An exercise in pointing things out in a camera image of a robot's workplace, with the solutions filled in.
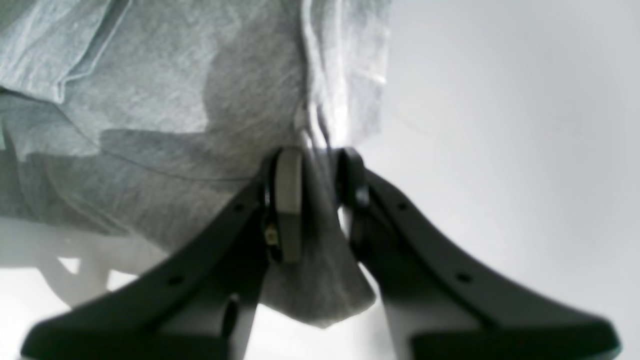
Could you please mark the grey T-shirt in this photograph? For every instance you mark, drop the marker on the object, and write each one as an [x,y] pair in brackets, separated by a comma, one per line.
[143,118]

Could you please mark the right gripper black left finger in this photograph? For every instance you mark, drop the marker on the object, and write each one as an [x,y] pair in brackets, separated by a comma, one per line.
[200,303]

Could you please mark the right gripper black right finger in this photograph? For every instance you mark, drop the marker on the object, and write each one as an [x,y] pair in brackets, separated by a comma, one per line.
[441,303]

